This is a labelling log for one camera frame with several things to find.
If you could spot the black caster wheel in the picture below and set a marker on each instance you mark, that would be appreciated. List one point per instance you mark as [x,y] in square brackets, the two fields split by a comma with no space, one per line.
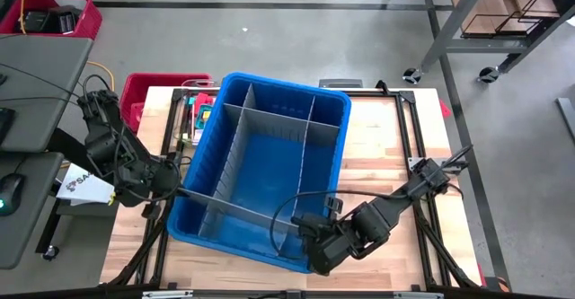
[488,75]
[412,76]

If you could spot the grey folding table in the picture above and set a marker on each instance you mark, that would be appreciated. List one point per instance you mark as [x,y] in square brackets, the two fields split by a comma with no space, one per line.
[45,56]

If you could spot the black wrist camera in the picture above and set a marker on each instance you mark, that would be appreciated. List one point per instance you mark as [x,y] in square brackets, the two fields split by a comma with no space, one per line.
[330,258]
[132,187]

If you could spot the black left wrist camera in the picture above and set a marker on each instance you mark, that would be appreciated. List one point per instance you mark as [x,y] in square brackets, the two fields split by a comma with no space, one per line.
[132,187]

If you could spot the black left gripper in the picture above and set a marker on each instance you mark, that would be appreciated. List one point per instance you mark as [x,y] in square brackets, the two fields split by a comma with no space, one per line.
[165,180]

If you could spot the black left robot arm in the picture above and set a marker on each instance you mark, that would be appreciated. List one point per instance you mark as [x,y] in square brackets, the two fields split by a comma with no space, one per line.
[101,144]

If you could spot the red plastic crate with devices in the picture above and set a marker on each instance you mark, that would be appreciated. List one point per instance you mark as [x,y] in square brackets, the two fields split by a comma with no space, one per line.
[90,23]

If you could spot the silver metal bracket plate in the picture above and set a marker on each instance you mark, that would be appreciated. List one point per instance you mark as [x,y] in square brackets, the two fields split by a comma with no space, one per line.
[166,295]
[418,296]

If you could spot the long grey slotted divider sheet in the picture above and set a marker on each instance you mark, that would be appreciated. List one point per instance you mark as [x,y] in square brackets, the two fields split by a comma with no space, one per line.
[231,164]
[302,164]

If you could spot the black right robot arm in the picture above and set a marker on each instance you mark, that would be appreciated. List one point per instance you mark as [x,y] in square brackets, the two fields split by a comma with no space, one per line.
[395,207]

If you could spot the black devices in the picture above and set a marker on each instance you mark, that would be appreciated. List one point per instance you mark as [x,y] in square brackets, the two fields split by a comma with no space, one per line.
[49,20]

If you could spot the mint light blue block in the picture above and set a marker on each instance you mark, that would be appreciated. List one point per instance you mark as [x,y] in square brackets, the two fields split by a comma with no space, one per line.
[190,100]

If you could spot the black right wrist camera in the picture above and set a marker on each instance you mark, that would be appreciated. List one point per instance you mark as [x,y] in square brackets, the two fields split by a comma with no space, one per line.
[330,258]

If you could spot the black computer mouse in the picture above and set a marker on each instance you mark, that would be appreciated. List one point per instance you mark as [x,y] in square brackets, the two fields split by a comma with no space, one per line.
[11,193]

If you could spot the blue plastic bin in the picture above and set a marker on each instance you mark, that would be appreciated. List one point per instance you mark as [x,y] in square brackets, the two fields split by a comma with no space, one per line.
[269,173]

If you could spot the silver metal bracket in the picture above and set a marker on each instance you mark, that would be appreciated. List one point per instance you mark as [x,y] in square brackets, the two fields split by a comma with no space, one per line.
[413,160]

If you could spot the grey metal panel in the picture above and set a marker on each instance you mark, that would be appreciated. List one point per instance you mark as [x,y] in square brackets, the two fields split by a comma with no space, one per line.
[568,119]

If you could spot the white paper with logo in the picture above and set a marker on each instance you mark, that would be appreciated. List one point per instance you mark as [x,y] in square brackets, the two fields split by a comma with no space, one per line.
[85,191]

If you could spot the black leg with caster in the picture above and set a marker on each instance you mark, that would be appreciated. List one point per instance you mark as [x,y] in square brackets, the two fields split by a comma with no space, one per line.
[47,231]

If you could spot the cardboard boxes on cart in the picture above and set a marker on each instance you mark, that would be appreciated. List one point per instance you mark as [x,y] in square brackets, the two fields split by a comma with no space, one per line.
[485,7]

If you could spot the black flat device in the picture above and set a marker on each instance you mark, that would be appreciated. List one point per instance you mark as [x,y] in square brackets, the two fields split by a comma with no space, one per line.
[5,126]

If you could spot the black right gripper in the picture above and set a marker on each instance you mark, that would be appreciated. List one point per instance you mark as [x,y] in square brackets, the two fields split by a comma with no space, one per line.
[334,234]

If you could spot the grey metal cart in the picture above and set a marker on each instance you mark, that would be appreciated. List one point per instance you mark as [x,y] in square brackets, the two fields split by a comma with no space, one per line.
[456,23]

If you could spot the grey box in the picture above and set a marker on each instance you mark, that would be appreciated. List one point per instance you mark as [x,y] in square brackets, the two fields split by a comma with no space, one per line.
[340,83]

